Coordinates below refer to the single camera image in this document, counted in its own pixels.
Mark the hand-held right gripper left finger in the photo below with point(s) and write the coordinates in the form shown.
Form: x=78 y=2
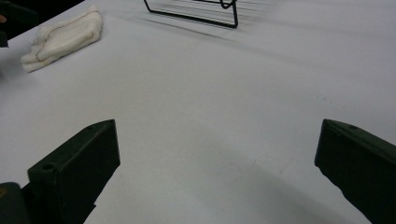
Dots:
x=74 y=168

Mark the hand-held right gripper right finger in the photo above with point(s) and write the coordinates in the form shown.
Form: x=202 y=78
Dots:
x=361 y=168

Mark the white towel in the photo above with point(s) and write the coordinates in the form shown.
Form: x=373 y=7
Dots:
x=63 y=39

